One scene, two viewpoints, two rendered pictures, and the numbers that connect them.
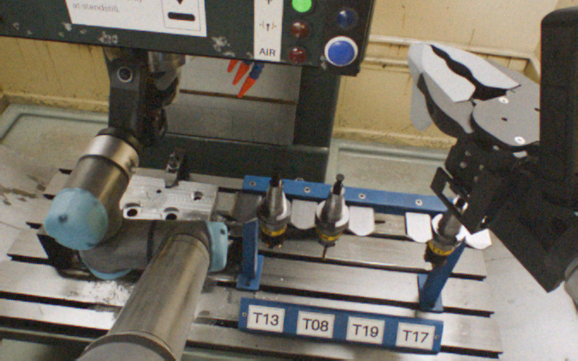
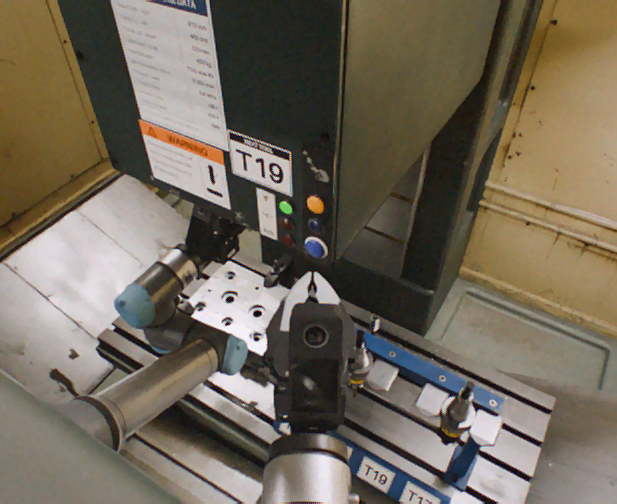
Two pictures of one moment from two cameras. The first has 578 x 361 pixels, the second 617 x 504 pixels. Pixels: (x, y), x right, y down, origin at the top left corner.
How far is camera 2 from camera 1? 0.37 m
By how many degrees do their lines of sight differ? 20
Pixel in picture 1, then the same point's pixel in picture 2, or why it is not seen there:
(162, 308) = (137, 391)
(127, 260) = (168, 344)
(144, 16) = (193, 186)
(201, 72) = not seen: hidden behind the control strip
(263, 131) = (373, 259)
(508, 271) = (574, 483)
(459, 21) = not seen: outside the picture
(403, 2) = (557, 165)
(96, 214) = (145, 307)
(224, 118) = not seen: hidden behind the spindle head
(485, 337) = not seen: outside the picture
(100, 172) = (160, 277)
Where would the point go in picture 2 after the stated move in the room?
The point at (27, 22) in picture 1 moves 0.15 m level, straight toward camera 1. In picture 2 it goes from (131, 168) to (112, 230)
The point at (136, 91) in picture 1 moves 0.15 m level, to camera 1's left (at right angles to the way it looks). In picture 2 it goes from (207, 223) to (145, 198)
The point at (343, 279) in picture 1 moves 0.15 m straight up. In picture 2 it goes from (383, 421) to (389, 392)
